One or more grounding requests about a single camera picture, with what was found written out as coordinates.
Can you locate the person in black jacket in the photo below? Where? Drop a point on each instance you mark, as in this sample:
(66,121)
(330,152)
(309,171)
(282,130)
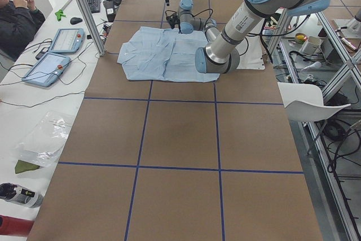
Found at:
(20,21)

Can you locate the white box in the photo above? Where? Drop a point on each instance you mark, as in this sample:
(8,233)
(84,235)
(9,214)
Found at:
(311,45)

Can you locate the blue teach pendant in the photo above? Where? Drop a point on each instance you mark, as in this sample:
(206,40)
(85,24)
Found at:
(67,40)
(47,70)

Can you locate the clear plastic bag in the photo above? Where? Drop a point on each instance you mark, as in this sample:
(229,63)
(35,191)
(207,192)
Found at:
(43,145)

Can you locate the olive green cloth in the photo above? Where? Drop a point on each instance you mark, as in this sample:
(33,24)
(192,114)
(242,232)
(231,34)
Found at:
(23,166)

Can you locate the black computer mouse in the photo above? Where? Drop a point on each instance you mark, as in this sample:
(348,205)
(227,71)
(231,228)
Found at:
(75,20)

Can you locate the light blue button-up shirt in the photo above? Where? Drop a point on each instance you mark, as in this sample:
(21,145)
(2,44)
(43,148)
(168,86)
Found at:
(163,55)

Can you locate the aluminium frame post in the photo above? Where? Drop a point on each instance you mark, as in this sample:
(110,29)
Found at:
(91,26)

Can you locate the lower blue teach pendant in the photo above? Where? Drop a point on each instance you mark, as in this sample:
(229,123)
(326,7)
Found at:
(47,70)

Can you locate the grey black bottle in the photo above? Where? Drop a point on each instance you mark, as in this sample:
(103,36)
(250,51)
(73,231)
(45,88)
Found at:
(20,195)

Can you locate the white plastic chair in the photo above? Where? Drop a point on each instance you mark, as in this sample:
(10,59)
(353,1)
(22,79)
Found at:
(304,102)

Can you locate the upper blue teach pendant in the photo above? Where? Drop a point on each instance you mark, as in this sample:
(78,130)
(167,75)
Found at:
(67,40)

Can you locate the green plastic clamp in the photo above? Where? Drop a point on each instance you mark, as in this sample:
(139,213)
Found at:
(60,14)

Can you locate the red object at edge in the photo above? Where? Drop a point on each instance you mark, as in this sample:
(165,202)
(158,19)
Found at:
(11,226)

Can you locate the aluminium frame rail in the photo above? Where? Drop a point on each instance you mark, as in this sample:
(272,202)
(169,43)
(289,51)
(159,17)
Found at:
(330,148)

